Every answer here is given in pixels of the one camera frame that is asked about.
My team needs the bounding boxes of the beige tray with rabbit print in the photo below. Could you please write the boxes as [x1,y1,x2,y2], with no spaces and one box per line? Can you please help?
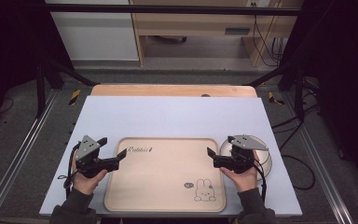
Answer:
[103,136,227,214]

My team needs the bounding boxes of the white wall socket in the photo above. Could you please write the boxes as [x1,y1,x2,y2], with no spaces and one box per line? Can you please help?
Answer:
[245,0,272,8]

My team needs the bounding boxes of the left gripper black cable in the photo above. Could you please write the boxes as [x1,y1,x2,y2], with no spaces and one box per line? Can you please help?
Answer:
[57,143,81,200]

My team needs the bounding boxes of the black curtain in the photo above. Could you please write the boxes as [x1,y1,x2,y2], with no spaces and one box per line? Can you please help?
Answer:
[278,0,358,190]
[0,0,75,132]

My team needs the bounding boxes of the black hanging cables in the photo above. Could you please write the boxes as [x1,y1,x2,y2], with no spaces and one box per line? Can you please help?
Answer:
[252,14,286,67]

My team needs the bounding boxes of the black horizontal bar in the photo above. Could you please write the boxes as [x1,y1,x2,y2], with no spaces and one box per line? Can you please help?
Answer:
[44,3,304,18]

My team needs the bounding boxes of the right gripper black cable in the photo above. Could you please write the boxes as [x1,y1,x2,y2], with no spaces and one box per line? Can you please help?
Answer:
[252,151,269,203]

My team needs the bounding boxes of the black and yellow tape strip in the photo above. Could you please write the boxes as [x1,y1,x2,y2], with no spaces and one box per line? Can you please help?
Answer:
[267,91,286,106]
[68,89,82,106]

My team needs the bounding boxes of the black metal stand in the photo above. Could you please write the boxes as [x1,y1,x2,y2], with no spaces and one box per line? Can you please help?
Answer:
[34,52,98,119]
[247,60,306,121]

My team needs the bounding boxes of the round silver metal plate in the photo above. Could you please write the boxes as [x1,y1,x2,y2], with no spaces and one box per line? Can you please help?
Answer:
[219,134,273,182]

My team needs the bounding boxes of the person's right hand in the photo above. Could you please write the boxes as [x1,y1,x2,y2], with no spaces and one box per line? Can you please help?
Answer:
[219,150,261,193]

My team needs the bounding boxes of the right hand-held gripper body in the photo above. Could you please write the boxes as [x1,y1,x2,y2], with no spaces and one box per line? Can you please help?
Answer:
[213,134,269,175]

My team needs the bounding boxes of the wooden table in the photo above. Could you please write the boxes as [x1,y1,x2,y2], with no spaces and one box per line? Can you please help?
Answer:
[89,83,258,98]

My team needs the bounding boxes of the white cabinet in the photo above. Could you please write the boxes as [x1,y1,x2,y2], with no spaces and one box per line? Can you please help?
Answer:
[44,0,140,62]

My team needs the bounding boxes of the light wooden desk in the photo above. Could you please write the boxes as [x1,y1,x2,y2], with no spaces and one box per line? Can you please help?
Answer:
[129,0,304,68]

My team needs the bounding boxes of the person's left hand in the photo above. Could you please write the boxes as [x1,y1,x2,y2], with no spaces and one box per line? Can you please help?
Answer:
[71,154,108,196]

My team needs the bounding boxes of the black floor cable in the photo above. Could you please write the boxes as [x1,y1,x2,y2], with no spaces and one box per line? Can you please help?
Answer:
[270,102,321,191]

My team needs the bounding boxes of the aluminium floor rail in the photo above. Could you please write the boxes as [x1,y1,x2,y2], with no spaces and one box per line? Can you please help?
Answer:
[0,89,61,224]
[282,92,357,224]

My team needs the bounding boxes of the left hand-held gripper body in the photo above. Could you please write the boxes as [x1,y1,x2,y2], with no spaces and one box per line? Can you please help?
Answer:
[74,134,121,179]

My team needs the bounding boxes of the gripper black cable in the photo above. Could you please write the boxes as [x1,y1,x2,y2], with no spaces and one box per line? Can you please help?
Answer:
[57,143,81,200]
[252,151,269,203]

